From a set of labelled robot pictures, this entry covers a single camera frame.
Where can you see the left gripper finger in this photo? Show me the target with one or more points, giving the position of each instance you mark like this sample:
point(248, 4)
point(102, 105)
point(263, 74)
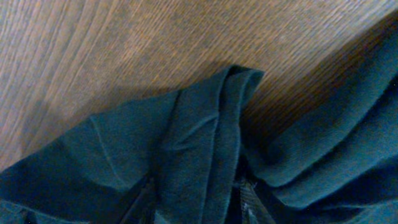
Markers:
point(252, 209)

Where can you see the black t-shirt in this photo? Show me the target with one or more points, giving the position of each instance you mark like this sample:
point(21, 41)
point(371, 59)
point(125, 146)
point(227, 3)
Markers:
point(179, 158)

